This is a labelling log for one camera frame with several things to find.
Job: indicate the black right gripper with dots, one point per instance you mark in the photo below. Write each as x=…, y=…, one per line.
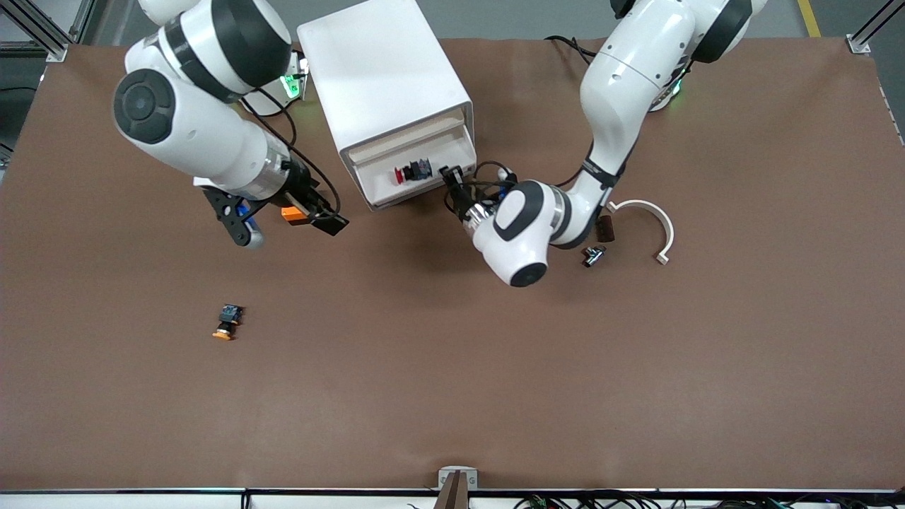
x=300, y=188

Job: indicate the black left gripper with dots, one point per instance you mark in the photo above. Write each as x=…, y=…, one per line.
x=462, y=203

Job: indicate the red push button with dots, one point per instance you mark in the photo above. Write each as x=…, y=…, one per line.
x=403, y=174

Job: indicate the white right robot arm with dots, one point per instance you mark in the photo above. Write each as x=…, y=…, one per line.
x=198, y=134

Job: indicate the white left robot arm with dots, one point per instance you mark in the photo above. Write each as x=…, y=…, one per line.
x=615, y=85

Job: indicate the white drawer cabinet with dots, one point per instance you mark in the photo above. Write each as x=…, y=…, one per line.
x=375, y=71

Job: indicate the orange capped push button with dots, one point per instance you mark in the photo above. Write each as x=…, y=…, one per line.
x=228, y=322

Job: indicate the orange box with round hole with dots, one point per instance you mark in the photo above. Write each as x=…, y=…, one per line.
x=295, y=215

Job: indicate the small brown block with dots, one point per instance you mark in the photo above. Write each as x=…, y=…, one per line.
x=606, y=232

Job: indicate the white curved arc piece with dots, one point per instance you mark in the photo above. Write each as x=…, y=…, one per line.
x=657, y=215

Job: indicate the silver key switch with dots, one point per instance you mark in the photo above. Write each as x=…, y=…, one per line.
x=595, y=256

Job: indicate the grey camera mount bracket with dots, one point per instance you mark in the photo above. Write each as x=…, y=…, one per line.
x=457, y=481

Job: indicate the aluminium frame post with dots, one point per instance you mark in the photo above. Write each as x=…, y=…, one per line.
x=866, y=32
x=42, y=35

